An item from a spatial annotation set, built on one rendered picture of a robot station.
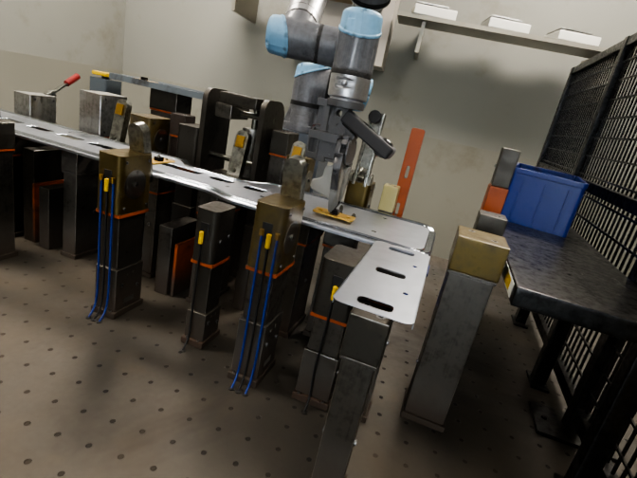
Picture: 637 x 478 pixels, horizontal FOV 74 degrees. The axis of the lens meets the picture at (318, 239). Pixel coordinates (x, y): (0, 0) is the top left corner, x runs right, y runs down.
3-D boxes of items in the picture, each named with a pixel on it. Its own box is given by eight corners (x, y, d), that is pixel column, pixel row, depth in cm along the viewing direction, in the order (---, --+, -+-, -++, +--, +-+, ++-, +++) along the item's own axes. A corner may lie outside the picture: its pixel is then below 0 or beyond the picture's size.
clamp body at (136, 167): (78, 317, 87) (81, 150, 76) (120, 296, 98) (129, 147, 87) (103, 327, 86) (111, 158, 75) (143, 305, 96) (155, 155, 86)
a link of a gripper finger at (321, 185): (308, 206, 86) (318, 160, 83) (336, 212, 84) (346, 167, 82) (303, 207, 83) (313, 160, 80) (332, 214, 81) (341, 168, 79)
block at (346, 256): (283, 409, 74) (315, 261, 65) (306, 373, 85) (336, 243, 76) (321, 424, 72) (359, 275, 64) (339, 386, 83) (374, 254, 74)
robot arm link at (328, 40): (325, 28, 90) (322, 18, 79) (376, 39, 90) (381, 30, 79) (318, 67, 92) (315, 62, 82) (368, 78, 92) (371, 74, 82)
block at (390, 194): (349, 322, 107) (384, 184, 96) (352, 317, 111) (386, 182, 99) (361, 327, 107) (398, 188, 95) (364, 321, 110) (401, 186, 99)
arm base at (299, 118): (287, 125, 159) (292, 99, 156) (325, 135, 157) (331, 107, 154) (275, 126, 145) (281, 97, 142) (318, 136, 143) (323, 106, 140)
